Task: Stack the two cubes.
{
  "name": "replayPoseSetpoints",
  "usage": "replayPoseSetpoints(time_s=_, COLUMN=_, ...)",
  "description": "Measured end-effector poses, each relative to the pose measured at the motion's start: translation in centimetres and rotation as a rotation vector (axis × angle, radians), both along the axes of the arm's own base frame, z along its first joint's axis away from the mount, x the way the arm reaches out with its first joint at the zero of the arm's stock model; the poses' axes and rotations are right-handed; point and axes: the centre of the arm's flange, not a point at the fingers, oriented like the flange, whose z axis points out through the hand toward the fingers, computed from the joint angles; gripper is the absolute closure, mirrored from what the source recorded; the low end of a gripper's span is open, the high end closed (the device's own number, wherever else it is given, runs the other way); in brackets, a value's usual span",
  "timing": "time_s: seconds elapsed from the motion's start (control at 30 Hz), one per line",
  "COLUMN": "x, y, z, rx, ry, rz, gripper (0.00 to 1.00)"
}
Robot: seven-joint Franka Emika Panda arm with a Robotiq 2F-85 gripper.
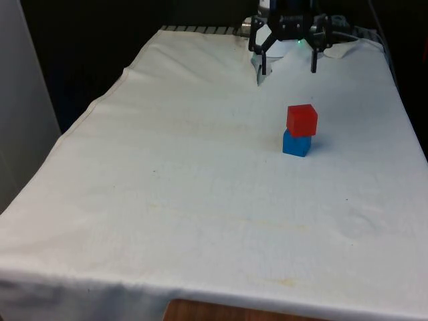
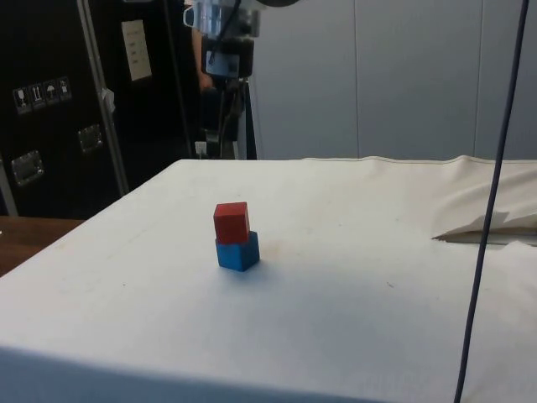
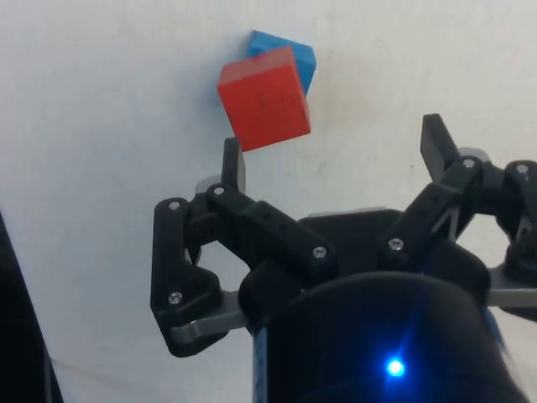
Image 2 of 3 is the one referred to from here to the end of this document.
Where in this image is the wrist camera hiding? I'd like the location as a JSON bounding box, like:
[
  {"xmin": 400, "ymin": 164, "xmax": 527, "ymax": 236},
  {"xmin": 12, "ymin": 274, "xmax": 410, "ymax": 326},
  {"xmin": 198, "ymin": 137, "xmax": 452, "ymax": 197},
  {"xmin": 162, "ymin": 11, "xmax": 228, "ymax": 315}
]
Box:
[{"xmin": 183, "ymin": 0, "xmax": 262, "ymax": 39}]

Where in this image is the red cube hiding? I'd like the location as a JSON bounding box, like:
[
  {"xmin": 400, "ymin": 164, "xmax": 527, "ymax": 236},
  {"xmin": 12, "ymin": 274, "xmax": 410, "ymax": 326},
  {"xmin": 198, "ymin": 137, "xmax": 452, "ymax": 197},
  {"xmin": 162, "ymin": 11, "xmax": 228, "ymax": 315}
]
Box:
[{"xmin": 212, "ymin": 201, "xmax": 250, "ymax": 245}]

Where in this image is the black cabinet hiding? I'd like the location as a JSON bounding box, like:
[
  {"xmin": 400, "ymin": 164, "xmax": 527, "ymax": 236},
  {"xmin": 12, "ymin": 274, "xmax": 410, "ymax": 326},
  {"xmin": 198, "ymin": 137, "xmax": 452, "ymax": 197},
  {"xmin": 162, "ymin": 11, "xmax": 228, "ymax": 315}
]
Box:
[{"xmin": 0, "ymin": 0, "xmax": 201, "ymax": 220}]

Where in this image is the blue cube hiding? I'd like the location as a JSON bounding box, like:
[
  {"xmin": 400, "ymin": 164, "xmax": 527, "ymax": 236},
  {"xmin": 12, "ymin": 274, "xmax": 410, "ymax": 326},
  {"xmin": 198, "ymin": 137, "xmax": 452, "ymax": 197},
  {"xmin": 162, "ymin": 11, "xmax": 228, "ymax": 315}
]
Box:
[{"xmin": 215, "ymin": 230, "xmax": 261, "ymax": 273}]

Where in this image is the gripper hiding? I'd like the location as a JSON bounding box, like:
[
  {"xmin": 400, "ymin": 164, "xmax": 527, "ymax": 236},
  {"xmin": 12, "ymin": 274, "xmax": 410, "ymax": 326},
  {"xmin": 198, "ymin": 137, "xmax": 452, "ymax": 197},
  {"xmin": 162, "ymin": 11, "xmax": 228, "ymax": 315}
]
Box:
[{"xmin": 205, "ymin": 37, "xmax": 256, "ymax": 129}]

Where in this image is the black cable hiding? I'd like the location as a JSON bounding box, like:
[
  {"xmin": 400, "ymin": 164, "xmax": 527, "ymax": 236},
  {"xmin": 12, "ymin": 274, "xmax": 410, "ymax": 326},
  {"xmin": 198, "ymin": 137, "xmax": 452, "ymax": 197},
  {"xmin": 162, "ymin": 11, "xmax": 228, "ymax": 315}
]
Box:
[
  {"xmin": 452, "ymin": 0, "xmax": 530, "ymax": 403},
  {"xmin": 209, "ymin": 0, "xmax": 244, "ymax": 64}
]

